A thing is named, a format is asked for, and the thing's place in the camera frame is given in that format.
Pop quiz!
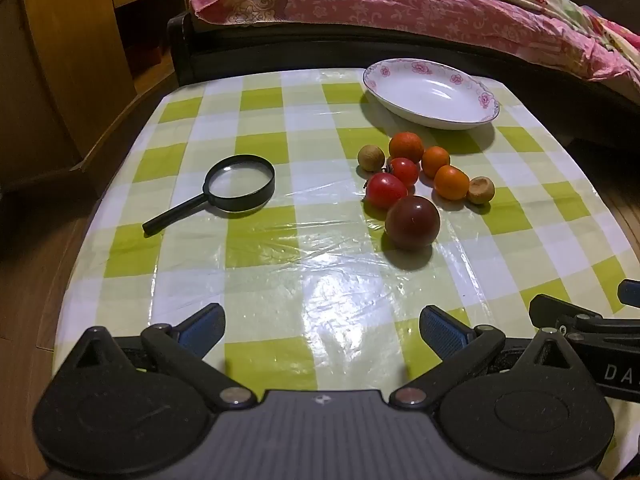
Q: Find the black magnifying glass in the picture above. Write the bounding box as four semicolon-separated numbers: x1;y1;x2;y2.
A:
142;154;276;236

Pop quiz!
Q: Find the wooden cabinet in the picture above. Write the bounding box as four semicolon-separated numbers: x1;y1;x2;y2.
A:
0;0;197;196

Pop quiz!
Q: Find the white floral plate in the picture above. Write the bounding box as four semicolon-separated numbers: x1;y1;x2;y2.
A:
362;58;501;131

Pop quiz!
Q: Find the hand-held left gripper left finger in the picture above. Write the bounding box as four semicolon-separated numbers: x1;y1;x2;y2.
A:
61;303;257;410

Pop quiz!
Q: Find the green checkered tablecloth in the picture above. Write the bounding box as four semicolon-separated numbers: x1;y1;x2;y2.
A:
52;67;640;480

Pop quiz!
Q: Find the small orange kumquat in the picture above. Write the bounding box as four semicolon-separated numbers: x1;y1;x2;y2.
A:
421;146;452;179
389;132;425;163
433;165;471;201

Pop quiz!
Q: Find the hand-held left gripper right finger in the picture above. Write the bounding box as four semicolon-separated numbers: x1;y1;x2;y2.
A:
389;304;590;410

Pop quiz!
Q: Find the black bed frame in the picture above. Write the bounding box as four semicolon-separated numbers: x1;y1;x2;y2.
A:
166;10;640;151

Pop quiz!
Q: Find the large red cherry tomato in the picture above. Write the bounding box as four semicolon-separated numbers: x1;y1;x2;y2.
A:
365;173;409;210

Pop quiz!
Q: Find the large dark purple tomato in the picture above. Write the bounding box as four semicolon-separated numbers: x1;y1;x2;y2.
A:
384;196;442;251

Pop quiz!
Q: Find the small red cherry tomato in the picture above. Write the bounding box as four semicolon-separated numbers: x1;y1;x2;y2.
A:
387;157;420;186

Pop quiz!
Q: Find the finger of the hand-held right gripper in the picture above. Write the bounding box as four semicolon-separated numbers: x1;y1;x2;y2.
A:
528;293;606;335
618;279;640;307

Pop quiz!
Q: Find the pink floral bed sheet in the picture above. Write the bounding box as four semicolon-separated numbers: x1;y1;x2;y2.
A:
190;0;640;84

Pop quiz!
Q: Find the brown longan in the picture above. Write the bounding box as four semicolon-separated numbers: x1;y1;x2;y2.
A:
467;176;496;205
357;144;386;172

